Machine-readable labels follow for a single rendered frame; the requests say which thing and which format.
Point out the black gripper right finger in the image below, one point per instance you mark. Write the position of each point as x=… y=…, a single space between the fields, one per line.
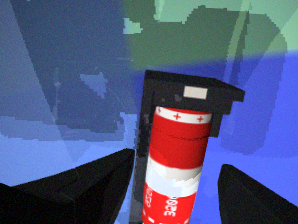
x=243 y=200

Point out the red and white battery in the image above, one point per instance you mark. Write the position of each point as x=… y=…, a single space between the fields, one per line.
x=176 y=156

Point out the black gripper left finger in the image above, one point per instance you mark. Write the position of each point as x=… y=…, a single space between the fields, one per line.
x=91 y=193

